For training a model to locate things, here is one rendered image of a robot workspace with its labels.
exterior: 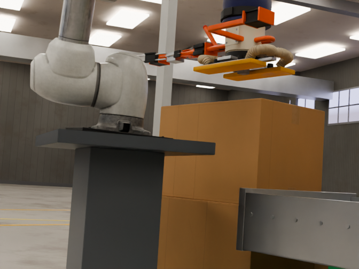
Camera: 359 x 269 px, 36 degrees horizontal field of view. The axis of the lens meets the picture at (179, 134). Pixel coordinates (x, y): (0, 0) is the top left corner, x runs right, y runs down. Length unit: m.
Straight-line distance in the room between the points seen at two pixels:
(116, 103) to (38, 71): 0.27
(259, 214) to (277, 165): 0.35
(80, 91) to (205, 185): 0.70
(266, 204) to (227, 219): 0.35
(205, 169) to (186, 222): 0.24
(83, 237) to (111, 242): 0.09
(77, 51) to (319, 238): 0.94
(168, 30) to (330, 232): 4.34
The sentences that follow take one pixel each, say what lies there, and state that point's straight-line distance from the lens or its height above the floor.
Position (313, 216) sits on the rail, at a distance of 1.72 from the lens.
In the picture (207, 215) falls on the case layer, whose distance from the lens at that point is 2.23.
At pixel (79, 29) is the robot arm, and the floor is 1.08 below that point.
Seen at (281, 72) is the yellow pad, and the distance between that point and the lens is 2.41.
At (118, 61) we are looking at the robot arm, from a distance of 1.88.
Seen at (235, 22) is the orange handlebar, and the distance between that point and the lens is 2.16.
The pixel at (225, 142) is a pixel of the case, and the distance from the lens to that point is 2.18.
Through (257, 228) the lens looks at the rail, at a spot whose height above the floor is 0.48.
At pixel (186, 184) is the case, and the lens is 2.34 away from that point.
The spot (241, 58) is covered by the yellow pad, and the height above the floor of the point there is 1.14.
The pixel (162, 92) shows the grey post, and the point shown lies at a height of 1.46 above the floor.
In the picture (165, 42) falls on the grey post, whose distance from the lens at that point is 5.75.
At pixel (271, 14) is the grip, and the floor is 1.24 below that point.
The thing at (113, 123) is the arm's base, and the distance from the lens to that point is 1.85.
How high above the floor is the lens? 0.64
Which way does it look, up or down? 4 degrees up
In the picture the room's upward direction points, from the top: 4 degrees clockwise
